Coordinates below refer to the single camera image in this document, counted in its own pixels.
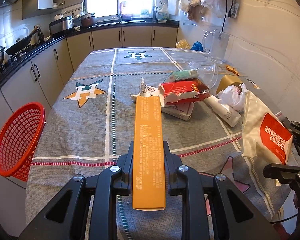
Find orange cardboard box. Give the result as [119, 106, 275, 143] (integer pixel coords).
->
[132, 96, 166, 211]

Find white red paper bag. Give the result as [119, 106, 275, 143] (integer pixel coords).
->
[240, 89, 295, 187]

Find white red box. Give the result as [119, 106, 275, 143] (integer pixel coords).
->
[161, 102, 194, 121]

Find white plastic bottle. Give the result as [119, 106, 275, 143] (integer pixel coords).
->
[204, 95, 241, 127]

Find torn red paper box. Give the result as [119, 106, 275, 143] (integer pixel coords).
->
[158, 79, 210, 107]

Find white wrapper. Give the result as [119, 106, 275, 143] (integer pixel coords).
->
[130, 77, 160, 103]

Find white plastic bag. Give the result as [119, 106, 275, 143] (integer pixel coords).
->
[217, 83, 248, 112]

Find green tissue pack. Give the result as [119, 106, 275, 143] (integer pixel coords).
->
[164, 69, 199, 83]

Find gold paper cup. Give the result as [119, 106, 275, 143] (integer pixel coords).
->
[216, 75, 243, 94]

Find grey patterned tablecloth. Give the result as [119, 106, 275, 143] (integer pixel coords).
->
[20, 48, 298, 239]

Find red plastic mesh basket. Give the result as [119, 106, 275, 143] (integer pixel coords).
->
[0, 102, 45, 182]

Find orange peel pieces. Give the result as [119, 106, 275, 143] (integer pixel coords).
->
[225, 64, 240, 76]

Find blue plastic bag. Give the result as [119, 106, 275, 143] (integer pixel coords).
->
[191, 41, 204, 52]

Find yellow plastic bag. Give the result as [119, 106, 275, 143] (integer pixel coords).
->
[175, 39, 191, 49]

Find clear glass pitcher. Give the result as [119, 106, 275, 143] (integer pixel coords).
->
[202, 30, 230, 63]

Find dark cooking pot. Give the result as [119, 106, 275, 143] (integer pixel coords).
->
[81, 12, 96, 28]

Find silver rice cooker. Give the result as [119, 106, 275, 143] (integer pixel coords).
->
[49, 16, 73, 36]

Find black frying pan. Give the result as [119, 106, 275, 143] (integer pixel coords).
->
[6, 25, 39, 55]

